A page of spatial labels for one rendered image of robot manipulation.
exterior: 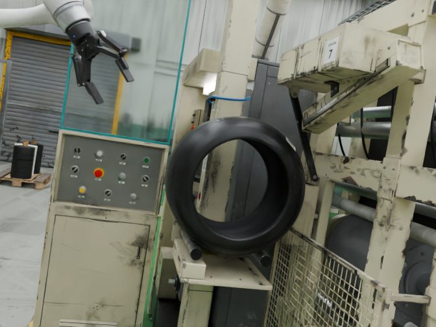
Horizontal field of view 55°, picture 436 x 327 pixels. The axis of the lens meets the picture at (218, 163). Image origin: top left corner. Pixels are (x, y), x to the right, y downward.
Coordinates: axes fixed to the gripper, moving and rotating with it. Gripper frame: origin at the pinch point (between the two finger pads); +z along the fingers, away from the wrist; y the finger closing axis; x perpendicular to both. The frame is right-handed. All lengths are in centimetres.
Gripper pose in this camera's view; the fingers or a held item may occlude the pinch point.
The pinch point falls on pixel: (113, 89)
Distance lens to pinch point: 129.1
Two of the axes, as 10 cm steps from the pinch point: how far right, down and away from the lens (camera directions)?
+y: -7.8, 4.0, 4.9
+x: -4.0, 2.9, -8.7
